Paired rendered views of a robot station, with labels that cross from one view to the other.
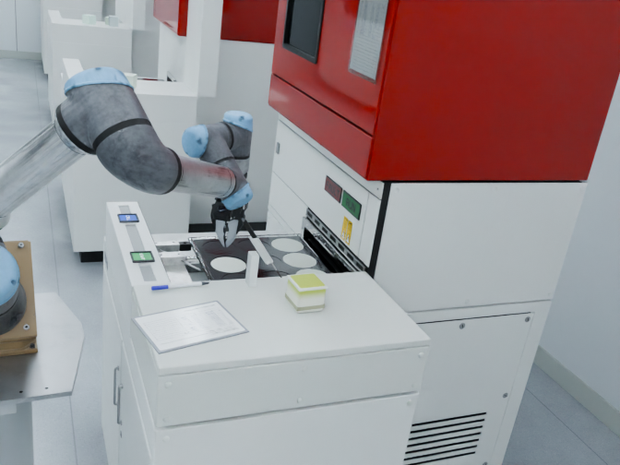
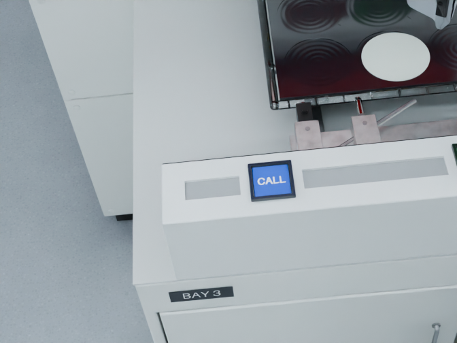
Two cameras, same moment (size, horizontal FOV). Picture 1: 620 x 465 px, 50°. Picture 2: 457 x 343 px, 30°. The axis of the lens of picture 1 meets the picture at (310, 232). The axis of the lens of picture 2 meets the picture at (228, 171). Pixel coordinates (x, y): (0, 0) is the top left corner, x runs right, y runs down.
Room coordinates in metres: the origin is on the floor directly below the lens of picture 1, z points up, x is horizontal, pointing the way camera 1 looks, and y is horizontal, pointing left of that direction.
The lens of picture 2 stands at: (1.54, 1.11, 1.83)
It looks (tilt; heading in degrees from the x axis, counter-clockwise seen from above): 53 degrees down; 297
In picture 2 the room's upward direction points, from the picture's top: 7 degrees counter-clockwise
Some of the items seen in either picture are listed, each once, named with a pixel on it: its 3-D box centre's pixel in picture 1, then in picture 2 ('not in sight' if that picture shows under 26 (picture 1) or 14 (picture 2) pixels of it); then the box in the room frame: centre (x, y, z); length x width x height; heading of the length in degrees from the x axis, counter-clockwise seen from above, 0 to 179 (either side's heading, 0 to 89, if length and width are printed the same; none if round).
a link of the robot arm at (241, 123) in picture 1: (235, 134); not in sight; (1.65, 0.22, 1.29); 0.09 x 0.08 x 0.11; 142
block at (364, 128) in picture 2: (170, 258); (367, 143); (1.70, 0.38, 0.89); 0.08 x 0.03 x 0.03; 115
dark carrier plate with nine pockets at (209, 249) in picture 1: (265, 262); (378, 7); (1.75, 0.12, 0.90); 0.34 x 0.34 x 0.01; 25
